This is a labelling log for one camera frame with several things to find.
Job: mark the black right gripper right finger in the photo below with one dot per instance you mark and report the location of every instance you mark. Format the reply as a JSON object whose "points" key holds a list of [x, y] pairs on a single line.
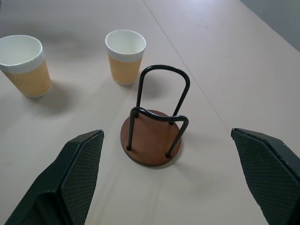
{"points": [[269, 171]]}

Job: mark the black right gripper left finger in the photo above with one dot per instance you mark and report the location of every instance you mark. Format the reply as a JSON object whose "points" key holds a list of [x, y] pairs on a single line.
{"points": [[70, 178]]}

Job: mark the orange and white paper cup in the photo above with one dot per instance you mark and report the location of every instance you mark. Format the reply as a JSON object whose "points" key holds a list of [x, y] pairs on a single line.
{"points": [[25, 68], [125, 56]]}

